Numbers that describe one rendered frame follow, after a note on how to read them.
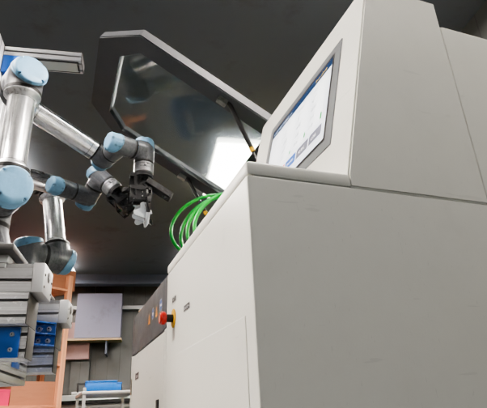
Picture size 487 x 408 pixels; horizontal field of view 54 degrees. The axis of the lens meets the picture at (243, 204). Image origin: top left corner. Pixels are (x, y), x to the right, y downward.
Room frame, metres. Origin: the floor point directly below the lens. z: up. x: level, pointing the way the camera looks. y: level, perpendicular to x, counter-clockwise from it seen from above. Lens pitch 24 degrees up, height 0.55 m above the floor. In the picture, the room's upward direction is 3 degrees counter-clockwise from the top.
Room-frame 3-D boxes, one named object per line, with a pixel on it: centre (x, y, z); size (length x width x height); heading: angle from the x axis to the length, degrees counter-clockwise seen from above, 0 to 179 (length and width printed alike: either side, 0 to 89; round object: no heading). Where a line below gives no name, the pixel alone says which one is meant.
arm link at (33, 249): (1.90, 0.91, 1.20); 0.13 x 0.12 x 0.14; 141
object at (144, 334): (1.77, 0.35, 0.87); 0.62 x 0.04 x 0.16; 21
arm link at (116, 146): (1.57, 0.46, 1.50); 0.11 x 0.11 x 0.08; 43
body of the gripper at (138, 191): (1.63, 0.38, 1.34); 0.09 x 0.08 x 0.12; 111
